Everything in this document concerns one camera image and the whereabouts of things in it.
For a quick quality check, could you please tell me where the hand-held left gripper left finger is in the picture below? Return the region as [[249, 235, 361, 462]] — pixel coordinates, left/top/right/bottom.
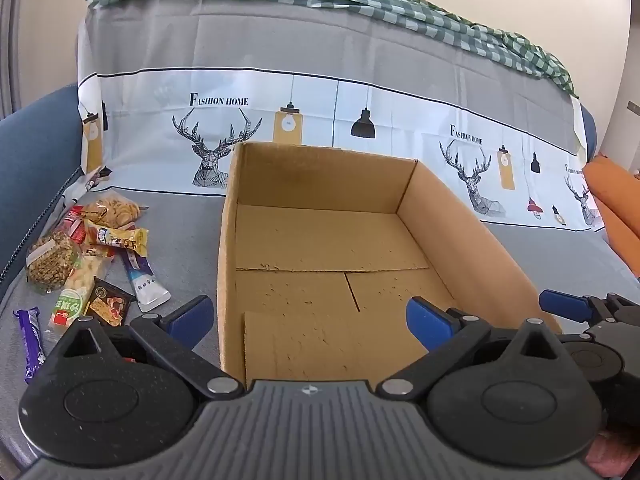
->
[[52, 295, 246, 403]]

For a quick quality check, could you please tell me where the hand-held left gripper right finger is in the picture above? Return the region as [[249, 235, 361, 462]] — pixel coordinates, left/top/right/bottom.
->
[[376, 296, 576, 403]]

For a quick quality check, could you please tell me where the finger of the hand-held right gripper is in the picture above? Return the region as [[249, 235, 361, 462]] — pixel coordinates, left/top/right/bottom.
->
[[539, 289, 638, 326]]

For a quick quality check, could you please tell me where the purple white snack pouch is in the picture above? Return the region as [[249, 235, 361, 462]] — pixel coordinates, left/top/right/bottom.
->
[[120, 250, 172, 313]]

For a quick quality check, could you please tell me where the dark brown snack packet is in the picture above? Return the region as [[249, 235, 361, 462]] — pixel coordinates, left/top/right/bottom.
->
[[82, 277, 137, 328]]

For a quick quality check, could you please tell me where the yellow snack packet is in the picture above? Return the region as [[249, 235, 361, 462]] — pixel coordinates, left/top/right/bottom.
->
[[82, 217, 150, 256]]

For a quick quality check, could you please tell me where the white green rice cracker packet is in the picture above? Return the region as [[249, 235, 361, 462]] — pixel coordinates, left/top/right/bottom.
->
[[46, 252, 116, 336]]

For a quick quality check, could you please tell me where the clear bag of round crackers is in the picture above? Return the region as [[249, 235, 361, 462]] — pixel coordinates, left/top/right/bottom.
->
[[80, 191, 148, 228]]

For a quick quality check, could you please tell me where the brown cardboard box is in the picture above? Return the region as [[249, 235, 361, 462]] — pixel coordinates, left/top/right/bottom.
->
[[216, 142, 563, 391]]

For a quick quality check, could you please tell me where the long red snack packet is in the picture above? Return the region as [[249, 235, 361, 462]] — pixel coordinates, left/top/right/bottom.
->
[[52, 206, 91, 243]]

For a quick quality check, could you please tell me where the clear packet of nuts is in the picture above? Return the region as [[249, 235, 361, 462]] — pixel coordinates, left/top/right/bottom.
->
[[25, 230, 81, 295]]

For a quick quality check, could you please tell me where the purple candy bar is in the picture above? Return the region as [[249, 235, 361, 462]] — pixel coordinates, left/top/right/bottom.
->
[[13, 306, 48, 385]]

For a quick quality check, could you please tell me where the orange cushion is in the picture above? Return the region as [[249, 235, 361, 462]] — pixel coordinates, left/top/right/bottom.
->
[[582, 155, 640, 281]]

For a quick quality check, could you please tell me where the blue sofa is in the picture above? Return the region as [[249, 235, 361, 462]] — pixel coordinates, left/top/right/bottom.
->
[[0, 85, 601, 301]]

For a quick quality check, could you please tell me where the grey curtain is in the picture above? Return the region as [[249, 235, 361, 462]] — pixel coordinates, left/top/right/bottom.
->
[[0, 0, 26, 118]]

